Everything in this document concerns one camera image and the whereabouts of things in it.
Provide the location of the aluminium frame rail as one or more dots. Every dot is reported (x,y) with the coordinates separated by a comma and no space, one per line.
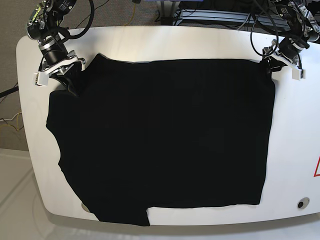
(225,16)

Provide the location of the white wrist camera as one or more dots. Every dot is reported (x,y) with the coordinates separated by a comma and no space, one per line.
(298,74)
(40,79)

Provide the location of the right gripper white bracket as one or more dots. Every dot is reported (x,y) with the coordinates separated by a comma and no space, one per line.
(76,78)

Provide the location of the red warning triangle sticker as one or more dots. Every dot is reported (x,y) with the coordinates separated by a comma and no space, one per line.
(317,169)

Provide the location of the round table grommet hole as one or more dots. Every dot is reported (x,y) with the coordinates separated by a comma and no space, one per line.
(303,203)

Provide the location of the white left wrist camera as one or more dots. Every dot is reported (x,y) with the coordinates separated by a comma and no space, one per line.
(298,74)

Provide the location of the black T-shirt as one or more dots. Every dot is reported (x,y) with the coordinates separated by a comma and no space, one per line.
(188,133)

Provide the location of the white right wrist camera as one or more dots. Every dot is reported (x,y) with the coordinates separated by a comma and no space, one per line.
(40,79)

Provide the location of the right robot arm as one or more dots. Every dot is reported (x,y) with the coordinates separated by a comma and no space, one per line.
(57,62)

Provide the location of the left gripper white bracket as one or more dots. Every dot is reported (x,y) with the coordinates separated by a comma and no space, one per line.
(279,55)

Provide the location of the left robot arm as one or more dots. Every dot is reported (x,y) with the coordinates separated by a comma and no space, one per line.
(294,23)

